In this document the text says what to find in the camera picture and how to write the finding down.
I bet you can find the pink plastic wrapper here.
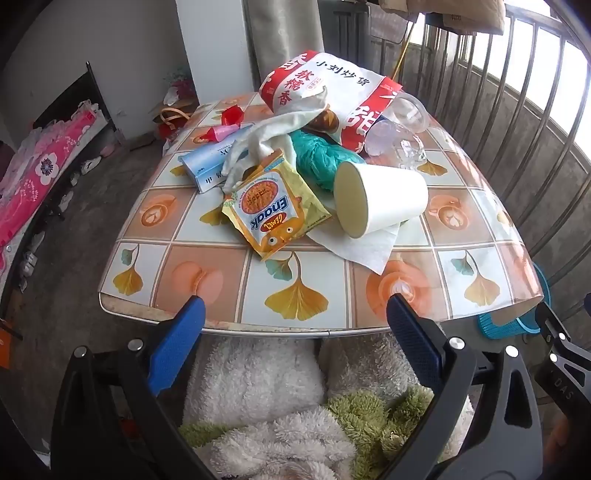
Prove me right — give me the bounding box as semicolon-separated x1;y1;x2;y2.
205;124;252;144

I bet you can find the beige hanging cloth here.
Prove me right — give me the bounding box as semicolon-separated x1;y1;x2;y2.
369;0;509;42

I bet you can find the white paper cup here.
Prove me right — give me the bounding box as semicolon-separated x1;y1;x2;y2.
333;161;429;240

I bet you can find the blue medicine box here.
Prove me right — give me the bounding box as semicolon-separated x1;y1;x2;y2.
178;138;259;193

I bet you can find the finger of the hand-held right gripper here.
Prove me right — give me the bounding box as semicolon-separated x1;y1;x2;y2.
533;300;591;411

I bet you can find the flower bouquet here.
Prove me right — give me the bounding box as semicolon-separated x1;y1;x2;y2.
164;69;199;104

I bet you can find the grey curtain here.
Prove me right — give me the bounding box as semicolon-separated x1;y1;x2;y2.
242;0;333;79

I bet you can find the white wipe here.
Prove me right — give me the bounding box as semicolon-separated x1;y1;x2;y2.
222;85;331;192

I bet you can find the yellow stick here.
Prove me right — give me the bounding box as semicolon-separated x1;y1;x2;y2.
392;11;419;79

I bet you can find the metal window railing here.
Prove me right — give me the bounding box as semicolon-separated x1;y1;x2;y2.
383;0;591;301

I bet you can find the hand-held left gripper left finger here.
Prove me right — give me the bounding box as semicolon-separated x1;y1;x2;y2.
51;295;218;480

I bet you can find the green plastic bag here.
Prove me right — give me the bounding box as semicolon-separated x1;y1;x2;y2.
291;129;370;192

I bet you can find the gift bag with handles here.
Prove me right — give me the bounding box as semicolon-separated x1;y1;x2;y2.
150;99;197;139

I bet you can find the black metal bed frame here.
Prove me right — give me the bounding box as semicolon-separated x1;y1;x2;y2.
0;62;123;324

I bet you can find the white paper napkin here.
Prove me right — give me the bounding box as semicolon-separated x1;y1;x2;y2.
307;217;402;276

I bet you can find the clear plastic bottle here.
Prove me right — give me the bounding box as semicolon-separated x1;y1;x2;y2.
365;91;428;169

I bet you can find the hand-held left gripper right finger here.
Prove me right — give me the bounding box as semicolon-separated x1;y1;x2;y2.
379;293;543;480

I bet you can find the blue plastic basket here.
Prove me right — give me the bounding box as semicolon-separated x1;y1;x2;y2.
478;261;550;340

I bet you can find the person's white fluffy robe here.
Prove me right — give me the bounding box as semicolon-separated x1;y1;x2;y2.
180;335;476;480

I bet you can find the red and white paper bag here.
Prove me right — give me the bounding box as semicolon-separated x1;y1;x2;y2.
259;48;404;153

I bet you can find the pink floral blanket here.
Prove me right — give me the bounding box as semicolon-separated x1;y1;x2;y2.
0;106;100;259

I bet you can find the yellow snack packet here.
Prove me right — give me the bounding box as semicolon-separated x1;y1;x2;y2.
222;150;333;261

